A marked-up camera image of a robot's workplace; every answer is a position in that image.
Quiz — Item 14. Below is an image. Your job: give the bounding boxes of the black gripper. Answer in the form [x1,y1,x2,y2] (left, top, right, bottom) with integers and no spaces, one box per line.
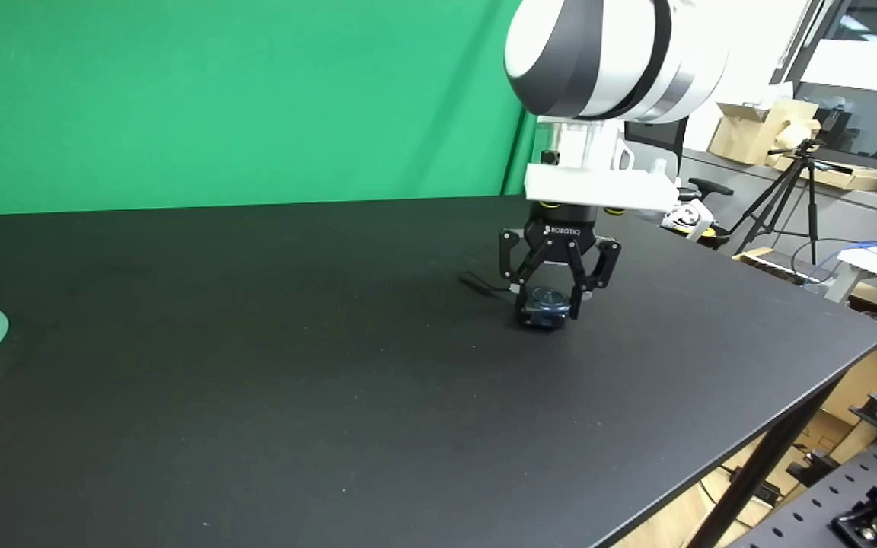
[500,202,621,318]

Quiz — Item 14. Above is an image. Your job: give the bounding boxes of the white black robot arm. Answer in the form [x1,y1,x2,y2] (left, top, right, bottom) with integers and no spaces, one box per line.
[500,0,726,328]

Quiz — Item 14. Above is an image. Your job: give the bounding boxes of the black office chair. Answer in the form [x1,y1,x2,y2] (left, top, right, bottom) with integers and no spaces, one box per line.
[625,119,729,202]

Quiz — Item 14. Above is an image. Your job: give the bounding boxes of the cardboard box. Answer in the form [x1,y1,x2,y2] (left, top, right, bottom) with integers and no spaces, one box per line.
[708,97,815,166]

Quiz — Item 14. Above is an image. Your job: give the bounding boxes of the black table leg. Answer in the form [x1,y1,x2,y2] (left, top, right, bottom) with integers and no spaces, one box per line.
[687,378,836,548]

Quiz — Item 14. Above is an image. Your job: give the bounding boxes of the grey perforated metal breadboard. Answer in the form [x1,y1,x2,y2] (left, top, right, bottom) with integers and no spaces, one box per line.
[729,394,877,548]

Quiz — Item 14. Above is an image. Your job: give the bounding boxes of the green backdrop screen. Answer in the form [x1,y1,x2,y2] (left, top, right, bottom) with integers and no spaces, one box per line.
[0,0,535,213]

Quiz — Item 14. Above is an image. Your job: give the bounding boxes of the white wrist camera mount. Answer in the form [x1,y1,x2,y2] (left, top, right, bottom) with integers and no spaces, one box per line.
[523,166,678,211]

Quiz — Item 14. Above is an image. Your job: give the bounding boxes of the black camera tripod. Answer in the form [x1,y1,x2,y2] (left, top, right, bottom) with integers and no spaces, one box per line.
[729,138,822,259]

